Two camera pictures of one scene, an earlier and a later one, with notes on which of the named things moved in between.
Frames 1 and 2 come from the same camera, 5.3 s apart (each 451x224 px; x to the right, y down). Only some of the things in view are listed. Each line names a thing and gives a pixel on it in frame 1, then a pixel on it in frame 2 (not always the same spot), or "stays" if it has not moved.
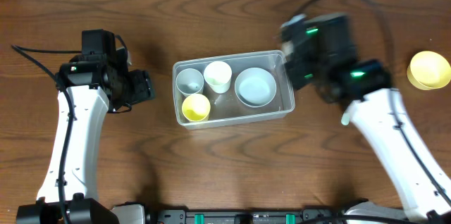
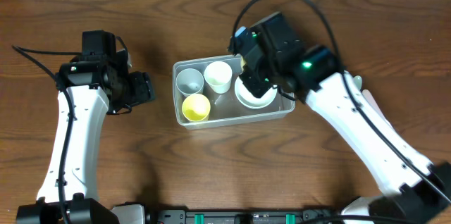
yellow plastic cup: (196, 107) stays
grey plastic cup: (189, 81) stays
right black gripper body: (294, 60) -> (254, 84)
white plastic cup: (218, 75) stays
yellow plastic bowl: (428, 70) -> (243, 63)
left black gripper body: (141, 86) stays
